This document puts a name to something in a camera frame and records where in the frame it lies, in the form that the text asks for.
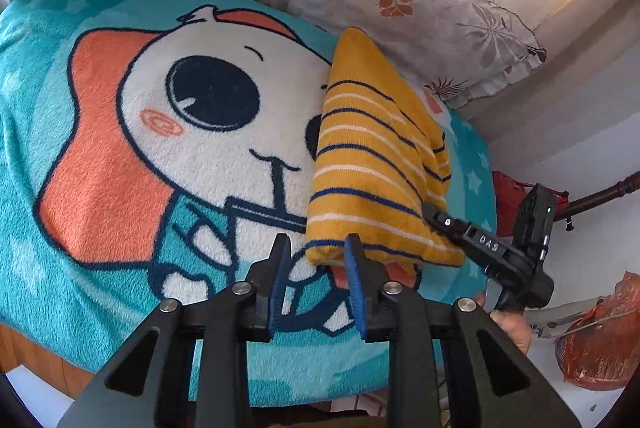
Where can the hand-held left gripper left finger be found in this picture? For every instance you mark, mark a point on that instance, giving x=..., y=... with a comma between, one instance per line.
x=280, y=280

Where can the orange plastic bag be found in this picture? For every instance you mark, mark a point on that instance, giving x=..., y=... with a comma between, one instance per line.
x=605, y=343

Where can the person's right hand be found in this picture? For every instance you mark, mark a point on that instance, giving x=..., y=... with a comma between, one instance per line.
x=512, y=328

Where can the yellow striped sweater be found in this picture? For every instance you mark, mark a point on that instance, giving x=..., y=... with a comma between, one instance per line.
x=370, y=157

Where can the red bag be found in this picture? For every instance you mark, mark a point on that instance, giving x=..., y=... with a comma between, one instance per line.
x=507, y=203

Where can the teal cartoon print blanket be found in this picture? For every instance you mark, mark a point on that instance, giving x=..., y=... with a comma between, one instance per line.
x=100, y=157

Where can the dark wooden post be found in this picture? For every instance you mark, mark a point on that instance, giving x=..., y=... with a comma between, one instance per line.
x=605, y=194

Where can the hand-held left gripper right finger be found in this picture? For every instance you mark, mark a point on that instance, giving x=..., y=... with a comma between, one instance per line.
x=354, y=288

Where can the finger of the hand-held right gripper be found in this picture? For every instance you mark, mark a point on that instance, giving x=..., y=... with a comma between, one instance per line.
x=475, y=240

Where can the grey metal frame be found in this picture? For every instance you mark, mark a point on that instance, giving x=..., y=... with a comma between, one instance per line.
x=555, y=318

